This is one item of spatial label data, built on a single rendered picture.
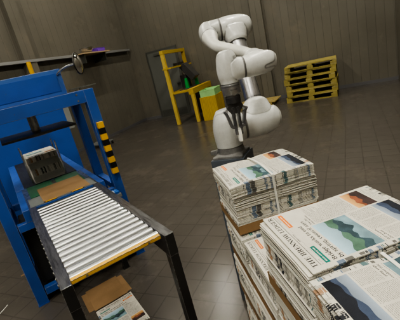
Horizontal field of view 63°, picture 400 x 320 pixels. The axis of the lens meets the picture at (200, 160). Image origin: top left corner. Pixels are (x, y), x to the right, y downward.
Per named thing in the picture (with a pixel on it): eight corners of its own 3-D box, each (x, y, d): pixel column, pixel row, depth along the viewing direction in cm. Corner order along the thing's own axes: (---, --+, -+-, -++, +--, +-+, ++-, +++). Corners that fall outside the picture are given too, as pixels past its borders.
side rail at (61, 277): (82, 307, 141) (72, 284, 137) (69, 314, 138) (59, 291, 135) (41, 220, 252) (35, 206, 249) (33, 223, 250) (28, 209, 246)
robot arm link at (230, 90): (241, 81, 154) (244, 93, 156) (235, 80, 163) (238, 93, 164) (223, 86, 153) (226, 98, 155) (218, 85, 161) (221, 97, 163)
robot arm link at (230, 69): (221, 86, 152) (247, 80, 153) (214, 52, 148) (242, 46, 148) (218, 85, 163) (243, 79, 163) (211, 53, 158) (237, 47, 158)
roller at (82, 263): (150, 225, 174) (153, 233, 175) (62, 268, 152) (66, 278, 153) (154, 226, 170) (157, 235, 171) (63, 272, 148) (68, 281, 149)
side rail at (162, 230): (180, 251, 164) (174, 231, 161) (170, 257, 162) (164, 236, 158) (103, 194, 276) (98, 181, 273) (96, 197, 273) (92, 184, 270)
